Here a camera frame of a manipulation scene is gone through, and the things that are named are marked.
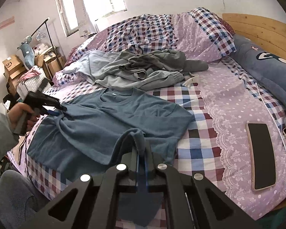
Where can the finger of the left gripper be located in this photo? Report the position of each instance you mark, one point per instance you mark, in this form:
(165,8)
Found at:
(51,112)
(50,106)

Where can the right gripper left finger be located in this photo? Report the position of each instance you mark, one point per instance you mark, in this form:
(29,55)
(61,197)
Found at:
(91,201)

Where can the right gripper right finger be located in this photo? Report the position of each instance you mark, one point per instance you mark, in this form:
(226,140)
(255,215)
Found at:
(192,201)

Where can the dark teal sweater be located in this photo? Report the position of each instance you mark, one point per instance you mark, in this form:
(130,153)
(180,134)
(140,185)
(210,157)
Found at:
(96,129)

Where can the person left forearm sleeve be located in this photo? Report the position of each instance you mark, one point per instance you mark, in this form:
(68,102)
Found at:
(7,138)

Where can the black clothes rack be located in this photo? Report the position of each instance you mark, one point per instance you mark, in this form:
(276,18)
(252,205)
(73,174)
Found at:
(47,33)

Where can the person left hand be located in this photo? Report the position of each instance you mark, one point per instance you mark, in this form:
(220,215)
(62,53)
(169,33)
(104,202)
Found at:
(20,109)

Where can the clear plastic storage bag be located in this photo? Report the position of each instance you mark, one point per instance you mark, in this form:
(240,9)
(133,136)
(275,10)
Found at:
(30,81)

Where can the cardboard boxes stack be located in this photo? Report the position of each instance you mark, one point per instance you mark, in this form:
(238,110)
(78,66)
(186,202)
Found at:
(47,63)

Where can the light blue garment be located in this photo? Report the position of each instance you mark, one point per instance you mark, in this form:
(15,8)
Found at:
(90,66)

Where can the blue plush shark toy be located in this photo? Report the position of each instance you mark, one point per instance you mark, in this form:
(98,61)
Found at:
(28,53)

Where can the plaid bed sheet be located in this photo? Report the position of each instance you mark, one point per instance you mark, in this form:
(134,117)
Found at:
(222,102)

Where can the person leg grey trousers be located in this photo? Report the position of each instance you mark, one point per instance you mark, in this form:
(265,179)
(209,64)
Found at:
(20,200)

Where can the black smartphone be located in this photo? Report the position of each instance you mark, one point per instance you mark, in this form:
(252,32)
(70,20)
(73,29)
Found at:
(262,156)

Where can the olive green garment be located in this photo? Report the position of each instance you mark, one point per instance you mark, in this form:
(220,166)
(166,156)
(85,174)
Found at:
(141,65)

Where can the window with curtain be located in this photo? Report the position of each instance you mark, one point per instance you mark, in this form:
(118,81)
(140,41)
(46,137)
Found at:
(83,15)

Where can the dark blue plush pillow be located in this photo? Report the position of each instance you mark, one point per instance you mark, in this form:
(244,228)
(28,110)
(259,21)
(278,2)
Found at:
(268,69)

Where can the plaid folded quilt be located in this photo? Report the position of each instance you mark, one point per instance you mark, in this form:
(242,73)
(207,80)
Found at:
(200,34)

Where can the wooden headboard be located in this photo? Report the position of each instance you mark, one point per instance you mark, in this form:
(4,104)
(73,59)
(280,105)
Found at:
(267,33)

